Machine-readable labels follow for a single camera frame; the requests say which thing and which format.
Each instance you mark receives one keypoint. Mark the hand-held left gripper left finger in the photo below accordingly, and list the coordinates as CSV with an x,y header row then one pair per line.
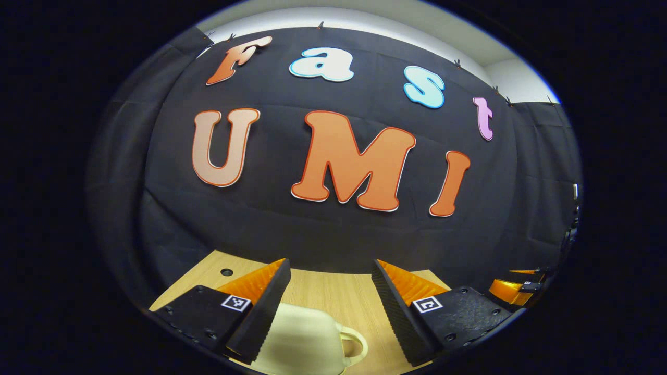
x,y
266,310

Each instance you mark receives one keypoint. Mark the black backdrop cloth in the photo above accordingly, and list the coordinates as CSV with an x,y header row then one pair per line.
x,y
333,234

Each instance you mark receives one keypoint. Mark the pale yellow small suitcase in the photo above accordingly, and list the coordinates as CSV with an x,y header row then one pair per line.
x,y
307,338

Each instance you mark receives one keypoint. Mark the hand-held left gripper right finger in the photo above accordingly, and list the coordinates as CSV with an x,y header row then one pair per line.
x,y
393,310

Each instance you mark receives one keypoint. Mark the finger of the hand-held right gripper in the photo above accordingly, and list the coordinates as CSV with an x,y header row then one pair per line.
x,y
531,271
508,291

